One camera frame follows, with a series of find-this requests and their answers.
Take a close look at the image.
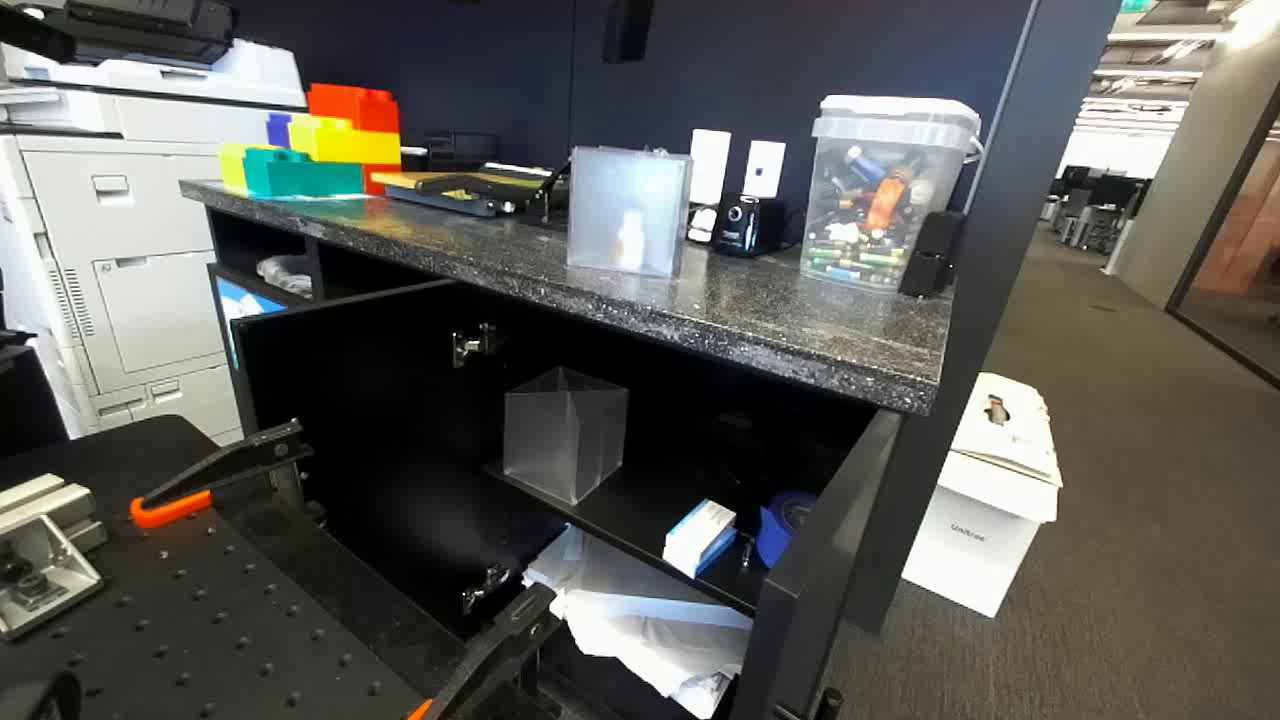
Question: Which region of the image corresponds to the red plastic bin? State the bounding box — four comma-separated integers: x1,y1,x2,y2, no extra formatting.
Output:
305,79,405,137

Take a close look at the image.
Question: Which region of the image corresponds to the small black device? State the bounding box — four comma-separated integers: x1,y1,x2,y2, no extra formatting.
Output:
709,195,787,260

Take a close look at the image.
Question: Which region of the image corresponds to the short white box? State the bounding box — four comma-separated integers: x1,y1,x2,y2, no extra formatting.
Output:
741,137,791,204

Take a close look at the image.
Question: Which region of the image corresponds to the grey bundle in cubby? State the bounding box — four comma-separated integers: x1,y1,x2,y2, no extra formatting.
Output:
252,249,320,301

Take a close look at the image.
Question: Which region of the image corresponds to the white blue cloth bundle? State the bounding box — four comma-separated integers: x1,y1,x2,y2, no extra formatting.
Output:
520,524,758,720

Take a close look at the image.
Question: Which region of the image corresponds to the translucent rectangular plastic box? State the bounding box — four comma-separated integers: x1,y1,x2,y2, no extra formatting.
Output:
563,140,697,282

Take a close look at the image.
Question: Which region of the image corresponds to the metal bracket block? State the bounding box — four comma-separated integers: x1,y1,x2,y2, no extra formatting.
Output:
0,470,111,646

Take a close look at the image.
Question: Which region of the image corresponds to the clear lidded tub with items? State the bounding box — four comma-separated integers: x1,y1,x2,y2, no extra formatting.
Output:
796,94,982,292

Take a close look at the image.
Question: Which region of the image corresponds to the dark office furniture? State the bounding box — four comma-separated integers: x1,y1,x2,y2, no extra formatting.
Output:
1045,161,1140,260

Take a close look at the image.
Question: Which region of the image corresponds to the black clamp with orange handle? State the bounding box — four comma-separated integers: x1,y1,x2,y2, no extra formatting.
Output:
405,583,559,720
122,415,314,537

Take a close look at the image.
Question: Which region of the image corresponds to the lime green plastic bin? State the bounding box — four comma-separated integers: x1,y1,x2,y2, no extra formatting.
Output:
217,140,255,200

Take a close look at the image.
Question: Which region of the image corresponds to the black flat tray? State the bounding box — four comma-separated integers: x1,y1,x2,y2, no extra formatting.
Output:
369,166,554,223

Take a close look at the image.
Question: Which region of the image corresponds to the white trash bin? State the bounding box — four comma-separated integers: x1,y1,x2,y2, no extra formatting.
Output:
899,369,1069,625

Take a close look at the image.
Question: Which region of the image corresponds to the yellow plastic bin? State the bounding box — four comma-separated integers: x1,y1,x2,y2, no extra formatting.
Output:
284,111,405,174

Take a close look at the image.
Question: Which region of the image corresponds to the black cabinet door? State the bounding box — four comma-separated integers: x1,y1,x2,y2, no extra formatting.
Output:
736,407,903,720
227,277,571,647

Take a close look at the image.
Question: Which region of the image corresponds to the black rectangular pouch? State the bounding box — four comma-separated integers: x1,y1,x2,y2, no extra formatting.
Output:
896,210,968,301

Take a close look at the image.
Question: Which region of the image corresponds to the white and blue small box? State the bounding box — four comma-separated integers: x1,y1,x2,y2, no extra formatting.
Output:
660,496,743,583

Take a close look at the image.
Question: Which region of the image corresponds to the translucent plastic cube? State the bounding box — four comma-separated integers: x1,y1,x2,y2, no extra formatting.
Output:
499,365,632,510

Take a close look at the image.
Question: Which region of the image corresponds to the metal door hinge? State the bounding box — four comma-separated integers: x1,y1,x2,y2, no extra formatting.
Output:
448,322,499,374
454,566,520,619

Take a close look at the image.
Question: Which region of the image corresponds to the tall white box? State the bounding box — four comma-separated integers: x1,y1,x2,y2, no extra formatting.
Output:
683,123,736,211

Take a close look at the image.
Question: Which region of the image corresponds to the white office copier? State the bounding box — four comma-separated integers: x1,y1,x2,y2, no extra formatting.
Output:
0,0,311,446

